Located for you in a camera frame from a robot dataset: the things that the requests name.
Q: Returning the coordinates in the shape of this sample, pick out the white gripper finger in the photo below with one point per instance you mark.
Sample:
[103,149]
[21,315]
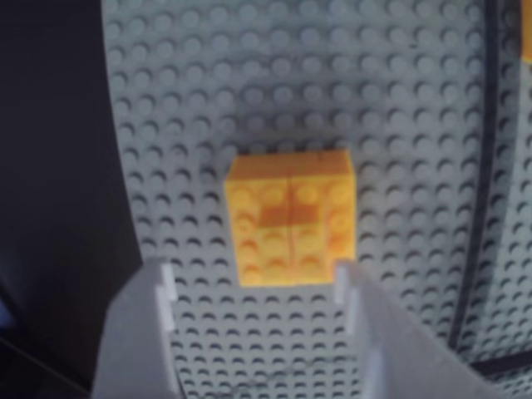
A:
[133,341]
[407,365]

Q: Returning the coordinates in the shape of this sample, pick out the yellow brick cube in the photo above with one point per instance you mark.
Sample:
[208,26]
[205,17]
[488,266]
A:
[291,249]
[528,33]

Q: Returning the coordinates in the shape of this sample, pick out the grey studded baseplate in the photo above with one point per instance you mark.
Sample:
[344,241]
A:
[291,83]

